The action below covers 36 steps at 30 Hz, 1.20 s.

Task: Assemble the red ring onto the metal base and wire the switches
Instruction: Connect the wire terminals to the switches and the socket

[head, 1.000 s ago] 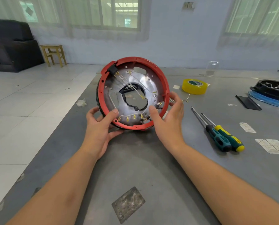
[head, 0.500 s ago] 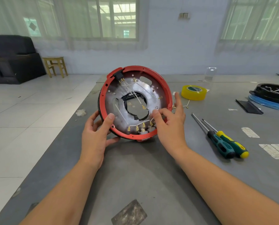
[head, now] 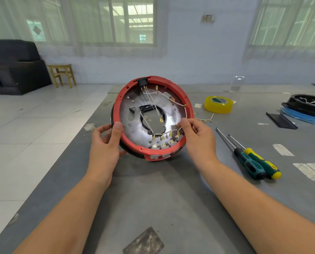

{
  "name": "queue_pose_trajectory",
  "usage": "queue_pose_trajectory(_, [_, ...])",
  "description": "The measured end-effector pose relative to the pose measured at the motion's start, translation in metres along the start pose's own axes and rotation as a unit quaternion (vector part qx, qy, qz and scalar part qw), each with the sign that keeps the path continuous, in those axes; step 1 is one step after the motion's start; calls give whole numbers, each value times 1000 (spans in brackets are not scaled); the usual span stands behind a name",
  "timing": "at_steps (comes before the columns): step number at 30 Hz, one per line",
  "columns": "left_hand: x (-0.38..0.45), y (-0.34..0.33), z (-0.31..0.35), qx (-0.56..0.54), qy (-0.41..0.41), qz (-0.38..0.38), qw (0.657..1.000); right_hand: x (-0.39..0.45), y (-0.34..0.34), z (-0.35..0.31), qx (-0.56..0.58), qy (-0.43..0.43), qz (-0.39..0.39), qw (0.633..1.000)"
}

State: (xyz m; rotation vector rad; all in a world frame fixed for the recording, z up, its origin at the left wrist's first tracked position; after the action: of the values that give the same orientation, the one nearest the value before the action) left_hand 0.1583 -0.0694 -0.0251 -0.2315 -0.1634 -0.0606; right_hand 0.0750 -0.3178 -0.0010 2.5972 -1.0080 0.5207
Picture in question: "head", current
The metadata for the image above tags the dark green black screwdriver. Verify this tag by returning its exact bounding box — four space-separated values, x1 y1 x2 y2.
215 127 267 181

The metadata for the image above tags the black bit set case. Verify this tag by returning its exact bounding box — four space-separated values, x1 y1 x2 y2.
130 105 155 115

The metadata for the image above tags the yellow tape roll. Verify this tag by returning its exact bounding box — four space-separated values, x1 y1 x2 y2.
204 96 234 114

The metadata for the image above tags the black flat plate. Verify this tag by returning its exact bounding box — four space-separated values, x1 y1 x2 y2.
266 112 298 130

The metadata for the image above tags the person's right forearm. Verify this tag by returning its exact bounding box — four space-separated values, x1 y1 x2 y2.
199 161 315 254

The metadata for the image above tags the black round housing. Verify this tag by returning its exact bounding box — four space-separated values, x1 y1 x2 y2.
281 94 315 116

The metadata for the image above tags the narrow window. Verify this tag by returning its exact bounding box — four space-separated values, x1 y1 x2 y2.
250 0 315 48

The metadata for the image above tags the person's left forearm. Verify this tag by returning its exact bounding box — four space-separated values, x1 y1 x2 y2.
13 177 113 254

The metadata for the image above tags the black metal round plate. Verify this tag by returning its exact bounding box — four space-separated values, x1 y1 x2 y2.
110 83 187 159

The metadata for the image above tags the blue plastic ring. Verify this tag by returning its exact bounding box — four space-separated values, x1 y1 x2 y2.
281 107 315 127

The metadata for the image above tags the white branched wires harness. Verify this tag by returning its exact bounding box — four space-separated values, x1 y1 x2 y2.
141 86 189 139

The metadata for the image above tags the wooden stool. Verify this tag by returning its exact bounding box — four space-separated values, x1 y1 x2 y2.
47 63 77 89

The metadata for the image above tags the white yellow wires bundle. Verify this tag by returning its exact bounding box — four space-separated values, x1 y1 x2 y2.
197 112 215 123

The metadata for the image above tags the red plastic ring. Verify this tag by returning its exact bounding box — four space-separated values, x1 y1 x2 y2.
113 75 195 162

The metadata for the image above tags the green yellow handle screwdriver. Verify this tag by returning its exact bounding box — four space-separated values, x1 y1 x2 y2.
228 134 282 180

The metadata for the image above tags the short white wire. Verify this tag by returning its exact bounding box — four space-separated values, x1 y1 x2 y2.
139 88 156 140

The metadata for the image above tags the wide sheer curtain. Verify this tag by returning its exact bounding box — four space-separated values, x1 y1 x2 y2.
0 0 170 57

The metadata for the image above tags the black armchair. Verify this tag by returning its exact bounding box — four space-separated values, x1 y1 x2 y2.
0 39 52 96

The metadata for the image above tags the person's right hand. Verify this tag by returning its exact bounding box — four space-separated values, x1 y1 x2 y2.
176 117 221 173

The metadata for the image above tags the narrow sheer curtain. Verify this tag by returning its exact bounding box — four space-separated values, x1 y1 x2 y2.
243 0 315 61

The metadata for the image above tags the wide window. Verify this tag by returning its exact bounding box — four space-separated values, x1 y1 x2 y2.
25 0 157 47

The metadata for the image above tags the person's left hand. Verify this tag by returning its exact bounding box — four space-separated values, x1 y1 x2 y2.
86 121 127 190

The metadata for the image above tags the clear acrylic stand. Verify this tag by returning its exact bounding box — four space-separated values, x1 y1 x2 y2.
223 75 246 93

